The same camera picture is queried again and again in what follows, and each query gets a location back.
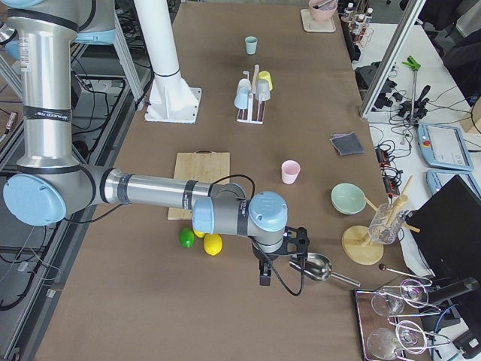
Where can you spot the wooden cutting board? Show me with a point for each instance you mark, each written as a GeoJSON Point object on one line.
{"type": "Point", "coordinates": [203, 166]}

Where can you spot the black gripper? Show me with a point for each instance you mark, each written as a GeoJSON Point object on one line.
{"type": "Point", "coordinates": [264, 259]}

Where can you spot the black monitor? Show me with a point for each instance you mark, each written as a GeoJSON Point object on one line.
{"type": "Point", "coordinates": [449, 236]}

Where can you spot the light blue plastic cup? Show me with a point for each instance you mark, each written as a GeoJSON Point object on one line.
{"type": "Point", "coordinates": [241, 100]}

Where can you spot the pink bowl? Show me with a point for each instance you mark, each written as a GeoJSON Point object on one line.
{"type": "Point", "coordinates": [322, 10]}

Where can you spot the green grabber tool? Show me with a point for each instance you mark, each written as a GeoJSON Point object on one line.
{"type": "Point", "coordinates": [414, 66]}

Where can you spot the wooden mug tree stand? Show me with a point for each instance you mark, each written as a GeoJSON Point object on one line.
{"type": "Point", "coordinates": [358, 245]}

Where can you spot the wine glass rack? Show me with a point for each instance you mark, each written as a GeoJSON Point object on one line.
{"type": "Point", "coordinates": [389, 321]}

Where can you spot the yellow lemon near lime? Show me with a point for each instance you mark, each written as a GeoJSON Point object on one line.
{"type": "Point", "coordinates": [199, 234]}

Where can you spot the metal scoop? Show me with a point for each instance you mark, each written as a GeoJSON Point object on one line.
{"type": "Point", "coordinates": [319, 268]}

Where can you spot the yellow plastic cup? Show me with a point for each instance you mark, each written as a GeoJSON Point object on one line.
{"type": "Point", "coordinates": [265, 75]}

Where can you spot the green lime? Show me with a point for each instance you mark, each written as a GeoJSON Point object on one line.
{"type": "Point", "coordinates": [187, 238]}

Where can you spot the green plastic cup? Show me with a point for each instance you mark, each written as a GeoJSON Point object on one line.
{"type": "Point", "coordinates": [251, 43]}

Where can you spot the beige tray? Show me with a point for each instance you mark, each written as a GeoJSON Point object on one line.
{"type": "Point", "coordinates": [311, 25]}

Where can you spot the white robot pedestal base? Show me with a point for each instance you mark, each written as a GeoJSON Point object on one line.
{"type": "Point", "coordinates": [171, 99]}

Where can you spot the white wire cup holder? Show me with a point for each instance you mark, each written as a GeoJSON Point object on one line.
{"type": "Point", "coordinates": [255, 112]}

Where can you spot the clear glass mug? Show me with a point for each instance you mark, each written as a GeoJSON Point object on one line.
{"type": "Point", "coordinates": [384, 227]}

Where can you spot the green ceramic bowl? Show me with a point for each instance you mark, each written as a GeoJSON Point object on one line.
{"type": "Point", "coordinates": [347, 199]}

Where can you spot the grey folded cloth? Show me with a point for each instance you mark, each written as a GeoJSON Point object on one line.
{"type": "Point", "coordinates": [347, 144]}

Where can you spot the pink plastic cup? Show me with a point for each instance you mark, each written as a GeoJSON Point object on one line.
{"type": "Point", "coordinates": [290, 170]}

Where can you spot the black power strip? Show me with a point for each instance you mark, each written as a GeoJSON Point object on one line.
{"type": "Point", "coordinates": [389, 174]}

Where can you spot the blue teach pendant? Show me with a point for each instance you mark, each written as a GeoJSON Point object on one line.
{"type": "Point", "coordinates": [443, 147]}
{"type": "Point", "coordinates": [437, 178]}

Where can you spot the yellow lemon front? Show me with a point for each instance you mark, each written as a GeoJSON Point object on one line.
{"type": "Point", "coordinates": [212, 244]}

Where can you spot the white plastic cup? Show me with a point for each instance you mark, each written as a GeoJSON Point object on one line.
{"type": "Point", "coordinates": [244, 82]}

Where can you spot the aluminium frame post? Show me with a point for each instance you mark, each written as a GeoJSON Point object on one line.
{"type": "Point", "coordinates": [411, 13]}

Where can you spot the grey plastic cup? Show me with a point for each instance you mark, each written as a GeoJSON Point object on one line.
{"type": "Point", "coordinates": [263, 91]}

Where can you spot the bottle rack with bottles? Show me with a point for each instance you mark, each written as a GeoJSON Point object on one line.
{"type": "Point", "coordinates": [355, 18]}

